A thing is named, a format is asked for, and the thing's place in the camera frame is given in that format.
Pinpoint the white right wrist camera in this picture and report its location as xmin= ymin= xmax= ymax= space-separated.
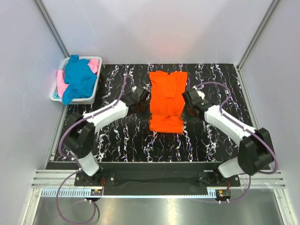
xmin=193 ymin=86 xmax=205 ymax=100

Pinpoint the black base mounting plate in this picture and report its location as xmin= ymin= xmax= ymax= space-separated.
xmin=75 ymin=162 xmax=240 ymax=196

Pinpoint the orange t shirt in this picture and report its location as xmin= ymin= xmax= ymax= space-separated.
xmin=149 ymin=71 xmax=188 ymax=134

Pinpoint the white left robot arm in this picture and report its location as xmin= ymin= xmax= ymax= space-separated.
xmin=59 ymin=87 xmax=150 ymax=186

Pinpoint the light blue garment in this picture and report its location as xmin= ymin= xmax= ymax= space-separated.
xmin=53 ymin=92 xmax=60 ymax=99

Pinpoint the pink t shirt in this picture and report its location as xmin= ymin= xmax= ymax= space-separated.
xmin=57 ymin=59 xmax=100 ymax=99

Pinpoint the white plastic laundry basket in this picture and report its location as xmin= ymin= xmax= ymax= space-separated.
xmin=49 ymin=55 xmax=103 ymax=105

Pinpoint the blue t shirt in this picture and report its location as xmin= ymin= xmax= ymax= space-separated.
xmin=62 ymin=55 xmax=97 ymax=105

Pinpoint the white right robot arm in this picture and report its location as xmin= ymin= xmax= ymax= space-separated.
xmin=182 ymin=88 xmax=276 ymax=186

